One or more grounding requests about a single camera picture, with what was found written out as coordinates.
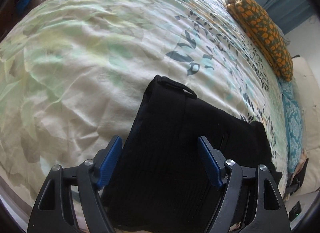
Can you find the black pants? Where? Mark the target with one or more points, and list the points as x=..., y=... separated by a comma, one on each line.
x=160, y=183

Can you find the black device on bed edge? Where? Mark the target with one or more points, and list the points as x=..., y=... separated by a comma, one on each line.
x=297, y=179

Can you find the floral leaf bed sheet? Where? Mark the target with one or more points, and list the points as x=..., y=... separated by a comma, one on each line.
x=73, y=73

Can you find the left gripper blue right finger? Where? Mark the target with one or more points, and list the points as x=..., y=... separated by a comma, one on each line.
x=249, y=199

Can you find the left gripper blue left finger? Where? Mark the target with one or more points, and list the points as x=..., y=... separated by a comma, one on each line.
x=53, y=210

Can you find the orange floral folded blanket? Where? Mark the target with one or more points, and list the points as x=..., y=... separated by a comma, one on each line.
x=263, y=32

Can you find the teal patterned pillow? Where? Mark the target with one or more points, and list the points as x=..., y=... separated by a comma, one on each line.
x=293, y=124

